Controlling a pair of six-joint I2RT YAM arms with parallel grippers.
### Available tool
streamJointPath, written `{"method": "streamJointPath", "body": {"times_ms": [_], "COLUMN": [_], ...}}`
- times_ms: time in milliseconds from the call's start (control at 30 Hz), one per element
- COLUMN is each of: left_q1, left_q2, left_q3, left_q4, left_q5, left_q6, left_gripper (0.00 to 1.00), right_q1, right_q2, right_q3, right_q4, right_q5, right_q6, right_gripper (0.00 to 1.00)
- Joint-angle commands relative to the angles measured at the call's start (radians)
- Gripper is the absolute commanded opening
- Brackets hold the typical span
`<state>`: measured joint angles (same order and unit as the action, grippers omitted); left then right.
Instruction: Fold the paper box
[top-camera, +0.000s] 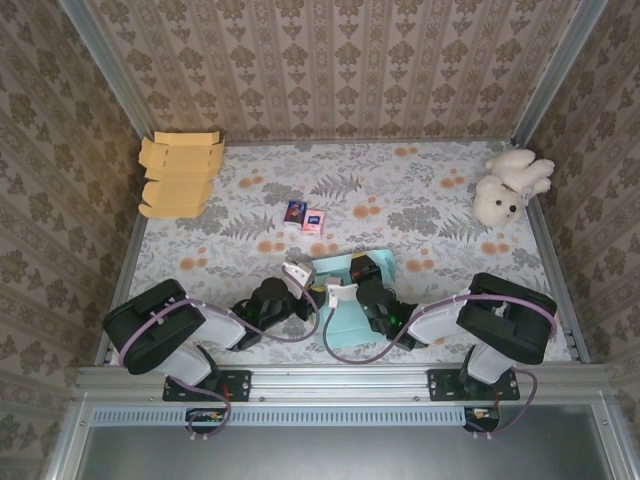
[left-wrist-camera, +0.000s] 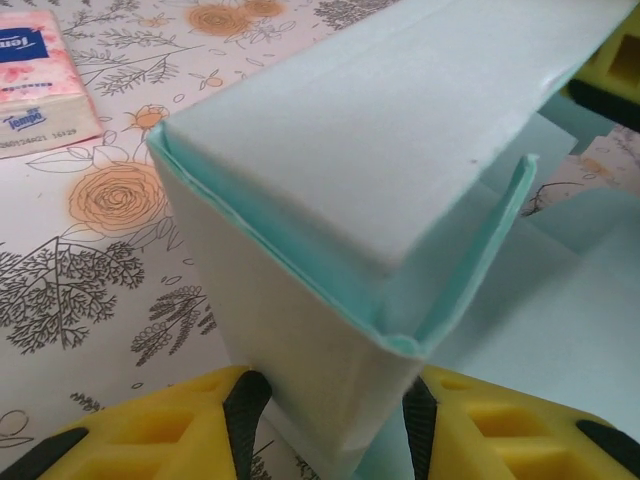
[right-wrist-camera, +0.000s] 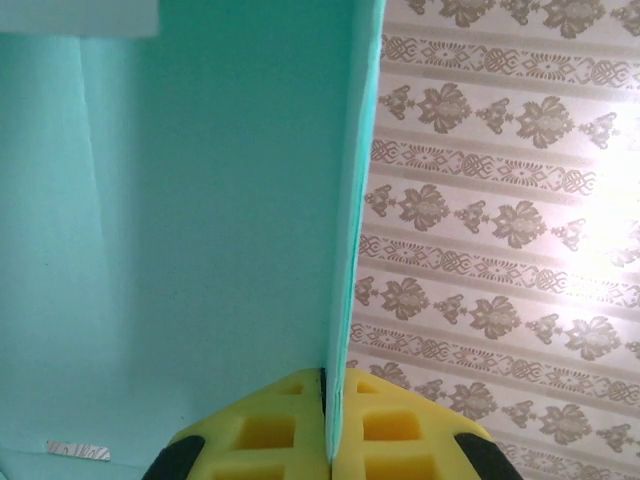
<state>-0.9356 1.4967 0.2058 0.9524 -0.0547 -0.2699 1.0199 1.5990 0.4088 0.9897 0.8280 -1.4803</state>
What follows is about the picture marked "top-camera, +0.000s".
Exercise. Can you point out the teal paper box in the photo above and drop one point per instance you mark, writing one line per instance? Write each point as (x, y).
(350, 325)

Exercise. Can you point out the yellow paper box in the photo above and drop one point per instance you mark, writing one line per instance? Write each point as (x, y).
(175, 165)

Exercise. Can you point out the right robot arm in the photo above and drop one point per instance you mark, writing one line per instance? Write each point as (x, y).
(500, 345)

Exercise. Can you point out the pink tissue pack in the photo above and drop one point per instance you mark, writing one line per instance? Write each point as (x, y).
(313, 223)

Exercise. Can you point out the dark blue tissue pack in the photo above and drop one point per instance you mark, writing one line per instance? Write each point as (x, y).
(294, 212)

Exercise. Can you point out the black left controller board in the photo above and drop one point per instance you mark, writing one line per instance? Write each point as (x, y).
(205, 417)

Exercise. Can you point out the black controller board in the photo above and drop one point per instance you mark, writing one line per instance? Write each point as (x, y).
(482, 417)
(205, 417)

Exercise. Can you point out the floral table mat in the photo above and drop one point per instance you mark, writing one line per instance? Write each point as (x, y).
(350, 165)

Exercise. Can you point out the black right controller board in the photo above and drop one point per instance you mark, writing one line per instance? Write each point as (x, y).
(482, 417)

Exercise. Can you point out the grey metal sheet panel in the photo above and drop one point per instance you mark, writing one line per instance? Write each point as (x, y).
(340, 455)

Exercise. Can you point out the white plush dog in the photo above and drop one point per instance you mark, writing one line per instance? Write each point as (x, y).
(500, 200)

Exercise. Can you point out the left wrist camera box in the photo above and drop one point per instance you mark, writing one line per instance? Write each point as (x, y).
(299, 274)

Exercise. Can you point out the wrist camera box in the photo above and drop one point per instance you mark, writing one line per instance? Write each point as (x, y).
(299, 274)
(340, 292)

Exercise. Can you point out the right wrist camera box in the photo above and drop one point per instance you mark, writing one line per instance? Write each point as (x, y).
(340, 292)

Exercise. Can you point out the aluminium mounting rail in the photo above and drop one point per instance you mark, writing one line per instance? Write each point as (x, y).
(340, 382)

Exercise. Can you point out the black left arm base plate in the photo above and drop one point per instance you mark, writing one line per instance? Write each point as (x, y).
(240, 385)

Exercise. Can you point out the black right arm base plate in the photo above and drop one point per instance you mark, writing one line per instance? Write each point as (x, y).
(437, 385)

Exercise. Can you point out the aluminium back rail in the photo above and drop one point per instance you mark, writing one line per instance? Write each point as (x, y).
(350, 142)

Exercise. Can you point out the aluminium right side rail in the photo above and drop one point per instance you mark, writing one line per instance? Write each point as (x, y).
(547, 245)

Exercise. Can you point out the aluminium left frame post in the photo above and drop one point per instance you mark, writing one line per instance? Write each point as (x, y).
(100, 55)

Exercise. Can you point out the aluminium frame post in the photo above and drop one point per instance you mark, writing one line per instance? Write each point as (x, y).
(560, 65)
(100, 55)

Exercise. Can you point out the aluminium right frame post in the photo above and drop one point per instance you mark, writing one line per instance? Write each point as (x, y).
(560, 65)

